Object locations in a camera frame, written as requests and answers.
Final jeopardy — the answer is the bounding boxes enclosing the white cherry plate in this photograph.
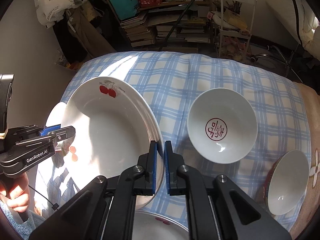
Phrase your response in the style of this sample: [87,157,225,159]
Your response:
[132,211,189,240]
[61,76,164,210]

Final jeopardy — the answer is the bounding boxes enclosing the small red patterned bowl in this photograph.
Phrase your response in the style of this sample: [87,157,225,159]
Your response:
[187,88,258,164]

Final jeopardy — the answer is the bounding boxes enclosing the person left hand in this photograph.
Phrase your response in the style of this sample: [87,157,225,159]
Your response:
[1,173,30,213]

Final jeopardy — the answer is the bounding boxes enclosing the large white bowl orange label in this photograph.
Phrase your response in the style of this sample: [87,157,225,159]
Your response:
[46,102,66,127]

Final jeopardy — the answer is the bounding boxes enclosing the blue plaid tablecloth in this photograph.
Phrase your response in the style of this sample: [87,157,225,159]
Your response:
[35,51,312,233]

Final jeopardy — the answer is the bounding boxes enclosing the stack of books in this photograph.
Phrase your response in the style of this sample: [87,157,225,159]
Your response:
[120,13,156,48]

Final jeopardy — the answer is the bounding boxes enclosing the beige flower blanket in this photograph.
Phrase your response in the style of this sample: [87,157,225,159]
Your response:
[290,81,320,239]

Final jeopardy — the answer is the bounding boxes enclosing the black tripod pole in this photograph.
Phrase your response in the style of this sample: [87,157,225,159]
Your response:
[158,0,196,51]

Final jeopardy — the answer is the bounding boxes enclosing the white utility cart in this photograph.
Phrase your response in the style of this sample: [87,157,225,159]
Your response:
[217,0,257,62]

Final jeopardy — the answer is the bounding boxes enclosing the white pillow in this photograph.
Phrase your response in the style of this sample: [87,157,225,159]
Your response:
[265,0,319,59]

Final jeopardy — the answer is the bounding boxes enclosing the black camera box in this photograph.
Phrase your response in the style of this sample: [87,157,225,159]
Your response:
[0,74,14,133]

